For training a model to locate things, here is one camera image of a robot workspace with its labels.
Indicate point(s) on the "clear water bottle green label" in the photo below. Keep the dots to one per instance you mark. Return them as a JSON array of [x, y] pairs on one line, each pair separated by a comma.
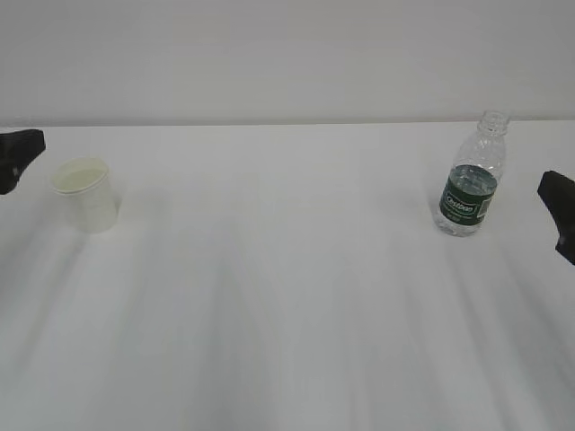
[[474, 177]]

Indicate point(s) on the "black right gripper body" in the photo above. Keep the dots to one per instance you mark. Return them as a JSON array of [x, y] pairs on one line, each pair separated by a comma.
[[566, 247]]

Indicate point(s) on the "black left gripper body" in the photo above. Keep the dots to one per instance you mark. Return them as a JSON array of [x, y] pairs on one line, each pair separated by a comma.
[[6, 182]]

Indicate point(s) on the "white paper cup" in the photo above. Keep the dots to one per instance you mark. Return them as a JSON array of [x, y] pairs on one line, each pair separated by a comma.
[[84, 187]]

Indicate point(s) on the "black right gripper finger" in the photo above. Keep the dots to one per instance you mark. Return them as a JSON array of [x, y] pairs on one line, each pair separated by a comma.
[[557, 193]]

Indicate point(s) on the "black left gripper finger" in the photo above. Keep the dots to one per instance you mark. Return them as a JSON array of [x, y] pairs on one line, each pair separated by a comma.
[[18, 150]]

